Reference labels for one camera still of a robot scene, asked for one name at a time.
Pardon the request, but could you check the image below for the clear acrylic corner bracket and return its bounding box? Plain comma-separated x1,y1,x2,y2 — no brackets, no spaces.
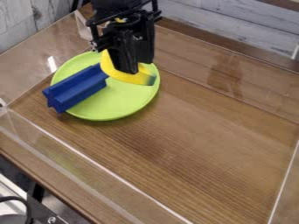
75,10,92,41

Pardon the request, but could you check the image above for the blue plastic block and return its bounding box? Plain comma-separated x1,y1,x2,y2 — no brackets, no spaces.
41,64,108,113

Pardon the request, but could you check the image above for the black cable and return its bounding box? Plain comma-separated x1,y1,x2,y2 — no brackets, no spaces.
0,195,37,224

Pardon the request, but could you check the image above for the clear acrylic front wall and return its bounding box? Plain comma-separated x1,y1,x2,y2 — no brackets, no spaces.
0,108,192,224

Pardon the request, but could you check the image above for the green plastic plate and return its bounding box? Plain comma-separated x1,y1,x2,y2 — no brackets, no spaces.
51,52,160,121

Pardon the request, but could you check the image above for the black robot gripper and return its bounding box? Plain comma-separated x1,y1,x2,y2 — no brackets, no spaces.
85,0,161,74

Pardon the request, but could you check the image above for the yellow toy banana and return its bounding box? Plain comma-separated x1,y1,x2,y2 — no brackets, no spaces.
99,50,157,86

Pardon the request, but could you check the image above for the black metal mount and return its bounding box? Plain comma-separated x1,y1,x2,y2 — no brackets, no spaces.
27,198,69,224

